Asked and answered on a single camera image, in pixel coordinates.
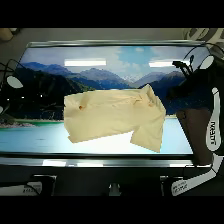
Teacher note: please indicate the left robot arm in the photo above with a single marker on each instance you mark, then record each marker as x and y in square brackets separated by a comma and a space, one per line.
[14, 82]

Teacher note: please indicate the brown garment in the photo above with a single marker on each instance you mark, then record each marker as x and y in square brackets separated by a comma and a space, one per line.
[193, 136]

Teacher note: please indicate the cream shirt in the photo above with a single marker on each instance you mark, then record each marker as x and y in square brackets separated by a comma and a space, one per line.
[113, 116]

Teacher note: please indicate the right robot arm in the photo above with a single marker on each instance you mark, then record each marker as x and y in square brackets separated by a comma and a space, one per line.
[213, 130]

